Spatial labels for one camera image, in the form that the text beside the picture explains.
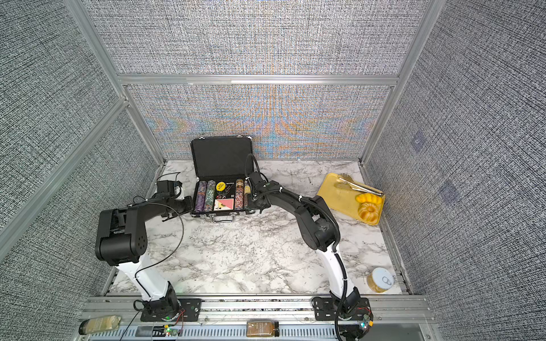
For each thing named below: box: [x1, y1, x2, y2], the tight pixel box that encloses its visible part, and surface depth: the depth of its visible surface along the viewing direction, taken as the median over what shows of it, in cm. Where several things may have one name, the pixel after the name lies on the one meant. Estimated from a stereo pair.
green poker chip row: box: [204, 179, 216, 212], surface depth 102 cm
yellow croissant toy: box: [355, 192, 383, 204], surface depth 102 cm
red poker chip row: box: [234, 178, 245, 211], surface depth 102 cm
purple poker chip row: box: [195, 180, 207, 212], surface depth 102 cm
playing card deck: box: [213, 198, 234, 211], surface depth 100 cm
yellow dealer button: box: [215, 181, 227, 192], surface depth 106 cm
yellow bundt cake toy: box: [357, 201, 379, 224], surface depth 97 cm
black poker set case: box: [190, 134, 254, 224], surface depth 104 cm
